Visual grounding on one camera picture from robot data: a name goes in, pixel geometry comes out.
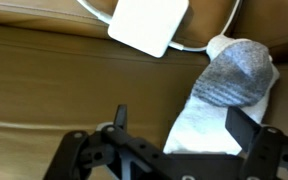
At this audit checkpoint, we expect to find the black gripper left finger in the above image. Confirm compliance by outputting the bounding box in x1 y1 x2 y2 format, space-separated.
43 103 167 180

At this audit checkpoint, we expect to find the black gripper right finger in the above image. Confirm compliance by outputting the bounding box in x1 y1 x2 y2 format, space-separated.
224 105 288 180

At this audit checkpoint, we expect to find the white sock grey toe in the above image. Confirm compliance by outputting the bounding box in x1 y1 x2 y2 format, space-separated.
162 34 281 156

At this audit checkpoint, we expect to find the brown leather sofa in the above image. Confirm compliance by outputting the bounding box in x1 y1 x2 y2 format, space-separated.
0 0 288 180

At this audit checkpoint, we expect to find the white power adapter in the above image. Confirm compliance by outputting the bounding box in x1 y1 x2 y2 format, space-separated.
107 0 190 59

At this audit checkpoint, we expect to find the white charger cable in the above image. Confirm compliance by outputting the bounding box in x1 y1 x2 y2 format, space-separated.
76 0 243 53

